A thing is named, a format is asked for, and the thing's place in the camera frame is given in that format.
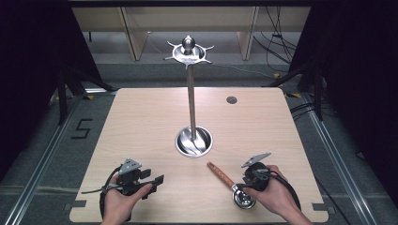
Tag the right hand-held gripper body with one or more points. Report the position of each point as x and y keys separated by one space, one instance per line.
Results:
x=258 y=176

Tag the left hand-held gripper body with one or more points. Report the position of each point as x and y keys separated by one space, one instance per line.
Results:
x=130 y=178

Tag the metal utensil rack with hooks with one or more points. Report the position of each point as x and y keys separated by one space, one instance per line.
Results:
x=191 y=103

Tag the person's right hand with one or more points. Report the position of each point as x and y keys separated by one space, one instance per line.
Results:
x=277 y=195

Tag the person's left hand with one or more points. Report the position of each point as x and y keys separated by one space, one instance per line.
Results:
x=117 y=204

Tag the grey round table grommet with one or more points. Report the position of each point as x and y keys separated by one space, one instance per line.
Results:
x=231 y=100

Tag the black metal stand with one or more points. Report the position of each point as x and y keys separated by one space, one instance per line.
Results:
x=62 y=97
x=317 y=93

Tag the dark curtain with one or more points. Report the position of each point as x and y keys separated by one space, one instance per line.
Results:
x=359 y=78
x=34 y=62

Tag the metal floor rail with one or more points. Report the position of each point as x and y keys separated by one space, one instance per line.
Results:
x=40 y=162
x=341 y=162

